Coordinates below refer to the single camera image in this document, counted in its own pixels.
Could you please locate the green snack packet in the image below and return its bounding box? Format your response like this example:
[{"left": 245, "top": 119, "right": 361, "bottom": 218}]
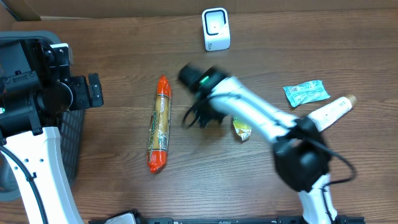
[{"left": 233, "top": 116, "right": 252, "bottom": 141}]

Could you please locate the orange biscuit roll pack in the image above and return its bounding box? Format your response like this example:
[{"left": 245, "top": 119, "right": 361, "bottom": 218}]
[{"left": 147, "top": 75, "right": 172, "bottom": 173}]

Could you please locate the teal wet wipes pack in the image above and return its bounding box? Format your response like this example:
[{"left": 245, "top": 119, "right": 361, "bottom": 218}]
[{"left": 283, "top": 80, "right": 330, "bottom": 108}]

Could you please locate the white tube gold cap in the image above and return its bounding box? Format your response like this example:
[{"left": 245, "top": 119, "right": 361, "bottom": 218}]
[{"left": 308, "top": 95, "right": 358, "bottom": 132}]

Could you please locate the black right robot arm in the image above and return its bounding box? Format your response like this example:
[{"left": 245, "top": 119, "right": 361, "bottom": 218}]
[{"left": 178, "top": 64, "right": 337, "bottom": 223}]

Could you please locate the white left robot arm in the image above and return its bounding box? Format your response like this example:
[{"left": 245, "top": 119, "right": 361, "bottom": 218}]
[{"left": 1, "top": 37, "right": 104, "bottom": 223}]

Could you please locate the white barcode scanner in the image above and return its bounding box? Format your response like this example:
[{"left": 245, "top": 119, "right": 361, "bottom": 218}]
[{"left": 201, "top": 7, "right": 231, "bottom": 52}]

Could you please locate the grey plastic basket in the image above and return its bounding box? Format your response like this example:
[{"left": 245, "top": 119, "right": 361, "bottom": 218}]
[{"left": 1, "top": 30, "right": 86, "bottom": 182}]

